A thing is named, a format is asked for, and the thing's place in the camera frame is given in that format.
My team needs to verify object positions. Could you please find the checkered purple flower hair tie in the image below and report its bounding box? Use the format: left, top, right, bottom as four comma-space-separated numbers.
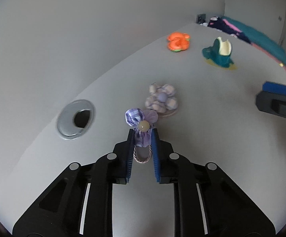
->
145, 82, 179, 118

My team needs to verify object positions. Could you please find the purple flower bead hair tie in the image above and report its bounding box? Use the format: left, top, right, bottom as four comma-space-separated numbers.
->
125, 107, 159, 164

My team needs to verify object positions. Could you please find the silver desk cable grommet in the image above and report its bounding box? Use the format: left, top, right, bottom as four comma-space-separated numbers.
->
56, 100, 95, 140

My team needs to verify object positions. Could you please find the teal dinosaur hair clip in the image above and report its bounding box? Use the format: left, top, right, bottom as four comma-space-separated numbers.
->
202, 36, 236, 70

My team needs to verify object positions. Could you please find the teal pillow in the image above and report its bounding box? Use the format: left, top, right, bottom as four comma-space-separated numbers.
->
222, 16, 286, 66

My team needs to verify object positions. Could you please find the orange flower hair clip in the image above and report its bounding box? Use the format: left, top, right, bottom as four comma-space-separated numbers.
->
167, 32, 191, 52

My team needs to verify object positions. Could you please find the navy blue patterned garment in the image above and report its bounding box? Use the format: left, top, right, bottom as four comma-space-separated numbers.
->
207, 17, 251, 44

